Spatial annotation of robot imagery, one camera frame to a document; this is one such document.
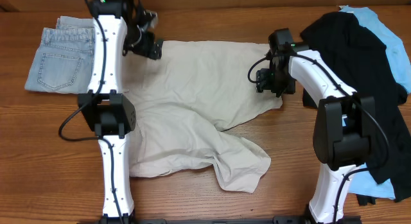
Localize beige cargo shorts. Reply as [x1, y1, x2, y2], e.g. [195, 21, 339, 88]
[123, 41, 283, 193]

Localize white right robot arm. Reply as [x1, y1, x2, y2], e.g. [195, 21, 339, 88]
[253, 28, 376, 223]

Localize folded light blue jeans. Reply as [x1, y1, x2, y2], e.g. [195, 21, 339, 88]
[24, 16, 94, 94]

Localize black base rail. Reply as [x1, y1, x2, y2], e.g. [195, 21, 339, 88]
[79, 216, 362, 224]

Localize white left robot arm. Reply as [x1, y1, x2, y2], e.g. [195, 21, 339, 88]
[78, 0, 163, 223]

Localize light blue t-shirt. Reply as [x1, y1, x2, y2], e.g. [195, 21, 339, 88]
[340, 5, 410, 200]

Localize black shirt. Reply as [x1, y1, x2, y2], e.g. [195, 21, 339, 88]
[301, 12, 410, 202]

